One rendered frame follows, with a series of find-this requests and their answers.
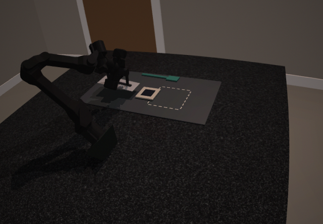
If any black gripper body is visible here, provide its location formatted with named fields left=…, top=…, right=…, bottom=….
left=104, top=48, right=127, bottom=90

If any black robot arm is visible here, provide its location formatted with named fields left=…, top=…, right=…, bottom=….
left=20, top=40, right=113, bottom=147

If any green small trowel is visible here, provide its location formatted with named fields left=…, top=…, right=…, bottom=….
left=142, top=73, right=180, bottom=82

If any tan square tile with black center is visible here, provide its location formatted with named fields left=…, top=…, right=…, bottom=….
left=135, top=87, right=161, bottom=100

